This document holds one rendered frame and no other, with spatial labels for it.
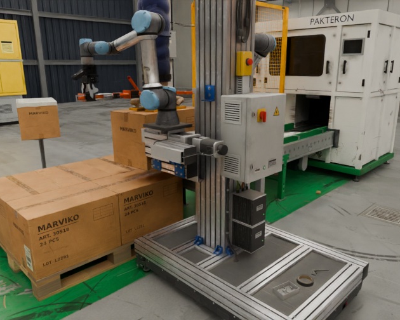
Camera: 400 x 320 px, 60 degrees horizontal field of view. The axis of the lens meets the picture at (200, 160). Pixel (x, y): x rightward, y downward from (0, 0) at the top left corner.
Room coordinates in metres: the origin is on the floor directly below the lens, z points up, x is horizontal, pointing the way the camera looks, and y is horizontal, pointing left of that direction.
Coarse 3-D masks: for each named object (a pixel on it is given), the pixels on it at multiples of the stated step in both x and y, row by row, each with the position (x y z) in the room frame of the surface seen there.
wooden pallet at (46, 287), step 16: (96, 256) 2.11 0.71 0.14; (112, 256) 2.21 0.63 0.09; (128, 256) 2.28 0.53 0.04; (16, 272) 2.14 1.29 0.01; (64, 272) 1.95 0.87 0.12; (80, 272) 2.10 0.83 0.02; (96, 272) 2.10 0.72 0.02; (32, 288) 1.89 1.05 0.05; (48, 288) 1.87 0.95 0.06; (64, 288) 1.94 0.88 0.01
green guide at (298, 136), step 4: (316, 128) 4.16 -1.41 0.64; (320, 128) 4.20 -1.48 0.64; (324, 128) 4.30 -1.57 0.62; (304, 132) 3.94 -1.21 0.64; (308, 132) 3.99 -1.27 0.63; (312, 132) 4.08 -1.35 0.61; (316, 132) 4.15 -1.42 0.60; (320, 132) 4.22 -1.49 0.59; (324, 132) 4.30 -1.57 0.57; (288, 136) 3.73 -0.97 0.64; (292, 136) 3.75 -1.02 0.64; (296, 136) 3.71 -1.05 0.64; (300, 136) 3.89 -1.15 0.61; (304, 136) 3.95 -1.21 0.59; (308, 136) 4.01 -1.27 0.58; (284, 140) 3.65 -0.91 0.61; (288, 140) 3.71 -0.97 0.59; (292, 140) 3.76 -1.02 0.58; (296, 140) 3.82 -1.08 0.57
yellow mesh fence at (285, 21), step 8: (272, 8) 4.56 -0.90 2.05; (280, 8) 4.66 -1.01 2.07; (288, 8) 4.77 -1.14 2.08; (256, 24) 4.33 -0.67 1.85; (256, 32) 4.33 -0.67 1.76; (264, 64) 4.46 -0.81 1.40; (272, 64) 4.59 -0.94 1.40; (280, 64) 4.71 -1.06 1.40; (280, 72) 4.72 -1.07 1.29; (272, 80) 4.60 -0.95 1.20; (280, 80) 4.77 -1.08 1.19; (256, 88) 4.36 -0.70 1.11; (272, 88) 4.61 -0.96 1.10; (280, 88) 4.76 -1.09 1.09
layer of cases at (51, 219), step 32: (96, 160) 3.14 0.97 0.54; (0, 192) 2.29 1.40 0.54; (32, 192) 2.28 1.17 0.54; (64, 192) 2.28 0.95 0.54; (96, 192) 2.27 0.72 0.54; (128, 192) 2.31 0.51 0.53; (160, 192) 2.51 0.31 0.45; (0, 224) 2.27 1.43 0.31; (32, 224) 1.85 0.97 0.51; (64, 224) 1.98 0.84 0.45; (96, 224) 2.12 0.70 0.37; (128, 224) 2.30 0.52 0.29; (160, 224) 2.50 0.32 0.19; (32, 256) 1.83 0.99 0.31; (64, 256) 1.96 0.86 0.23
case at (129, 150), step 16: (112, 112) 2.60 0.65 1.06; (128, 112) 2.49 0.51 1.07; (144, 112) 2.48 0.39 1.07; (192, 112) 2.72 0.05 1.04; (112, 128) 2.61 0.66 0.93; (128, 128) 2.48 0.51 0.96; (192, 128) 2.72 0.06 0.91; (128, 144) 2.49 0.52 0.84; (144, 144) 2.37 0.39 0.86; (128, 160) 2.49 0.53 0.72; (144, 160) 2.37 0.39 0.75
